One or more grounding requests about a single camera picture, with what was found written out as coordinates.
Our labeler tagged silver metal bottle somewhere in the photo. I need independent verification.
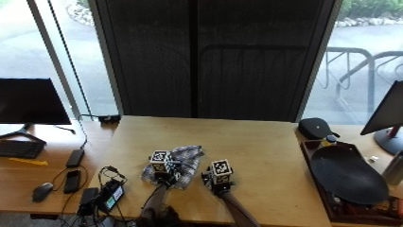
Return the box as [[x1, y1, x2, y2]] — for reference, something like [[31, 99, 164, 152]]
[[382, 150, 403, 186]]

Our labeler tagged black cable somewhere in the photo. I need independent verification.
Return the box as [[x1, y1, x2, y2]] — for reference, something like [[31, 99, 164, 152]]
[[54, 113, 103, 150]]

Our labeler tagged dark wooden tray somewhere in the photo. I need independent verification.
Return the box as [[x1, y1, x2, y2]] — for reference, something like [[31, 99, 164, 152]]
[[300, 139, 403, 227]]

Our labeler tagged grey patterned cloth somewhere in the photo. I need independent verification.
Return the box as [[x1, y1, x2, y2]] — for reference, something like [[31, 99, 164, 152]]
[[140, 145, 207, 191]]

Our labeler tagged monitor with round grey stand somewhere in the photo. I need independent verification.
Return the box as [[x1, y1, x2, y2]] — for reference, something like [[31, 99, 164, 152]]
[[360, 79, 403, 155]]

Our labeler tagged black computer mouse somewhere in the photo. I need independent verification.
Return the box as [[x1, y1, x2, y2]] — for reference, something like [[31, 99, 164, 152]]
[[33, 182, 56, 203]]

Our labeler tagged small black box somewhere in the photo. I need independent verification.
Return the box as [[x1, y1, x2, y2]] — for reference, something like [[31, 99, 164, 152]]
[[80, 187, 102, 206]]

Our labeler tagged black monitor with V-shaped stand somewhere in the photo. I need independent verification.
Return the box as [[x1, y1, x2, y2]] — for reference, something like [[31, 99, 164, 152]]
[[0, 78, 74, 145]]

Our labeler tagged black device with lit screen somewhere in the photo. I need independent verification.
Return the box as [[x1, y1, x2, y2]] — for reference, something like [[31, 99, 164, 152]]
[[98, 179, 127, 214]]

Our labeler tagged yellow flat tool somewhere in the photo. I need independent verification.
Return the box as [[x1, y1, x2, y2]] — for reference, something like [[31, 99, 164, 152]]
[[9, 157, 51, 166]]

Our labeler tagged black power adapter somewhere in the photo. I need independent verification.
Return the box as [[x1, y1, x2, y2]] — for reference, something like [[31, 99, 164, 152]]
[[64, 148, 86, 168]]

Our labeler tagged grey window frame post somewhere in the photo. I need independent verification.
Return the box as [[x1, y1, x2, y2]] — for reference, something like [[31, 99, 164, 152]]
[[26, 0, 83, 119]]

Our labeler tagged black keyboard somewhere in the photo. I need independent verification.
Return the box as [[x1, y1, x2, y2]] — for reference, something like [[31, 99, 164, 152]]
[[0, 139, 47, 160]]

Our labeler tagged white marker cube glove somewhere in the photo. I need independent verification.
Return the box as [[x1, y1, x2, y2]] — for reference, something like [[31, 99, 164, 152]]
[[209, 158, 235, 185], [150, 149, 176, 174]]

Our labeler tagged small black hub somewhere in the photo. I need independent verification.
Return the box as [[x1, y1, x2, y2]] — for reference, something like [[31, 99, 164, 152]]
[[98, 114, 123, 125]]

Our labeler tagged black zip pouch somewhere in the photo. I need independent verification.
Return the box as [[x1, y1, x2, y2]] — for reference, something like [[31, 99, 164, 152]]
[[297, 117, 342, 141]]

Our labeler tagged small bottle with dark cap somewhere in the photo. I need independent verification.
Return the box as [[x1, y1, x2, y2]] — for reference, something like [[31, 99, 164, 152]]
[[321, 134, 340, 148]]

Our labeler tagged black oval plate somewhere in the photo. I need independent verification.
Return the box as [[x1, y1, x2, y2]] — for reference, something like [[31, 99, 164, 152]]
[[311, 145, 392, 206]]

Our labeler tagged black phone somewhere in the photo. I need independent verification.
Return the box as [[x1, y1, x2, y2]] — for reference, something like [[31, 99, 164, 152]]
[[63, 168, 83, 195]]

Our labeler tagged dark mesh panel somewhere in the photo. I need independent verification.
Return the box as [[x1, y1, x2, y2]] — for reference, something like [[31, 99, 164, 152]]
[[88, 0, 344, 123]]

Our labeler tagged white marker cube right glove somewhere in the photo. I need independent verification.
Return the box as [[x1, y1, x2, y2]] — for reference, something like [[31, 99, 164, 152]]
[[209, 158, 235, 185]]

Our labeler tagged grey metal bike rack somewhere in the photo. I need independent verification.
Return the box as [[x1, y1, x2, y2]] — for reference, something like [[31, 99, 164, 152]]
[[317, 46, 403, 118]]

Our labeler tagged person's left hand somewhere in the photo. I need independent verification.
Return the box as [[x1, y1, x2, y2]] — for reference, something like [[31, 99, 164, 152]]
[[151, 160, 186, 189]]

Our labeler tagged white marker cube left glove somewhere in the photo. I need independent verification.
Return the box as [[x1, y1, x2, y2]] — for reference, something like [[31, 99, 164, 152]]
[[150, 149, 176, 174]]

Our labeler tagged person's right hand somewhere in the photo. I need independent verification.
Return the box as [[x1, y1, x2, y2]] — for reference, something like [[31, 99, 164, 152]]
[[201, 167, 237, 195]]

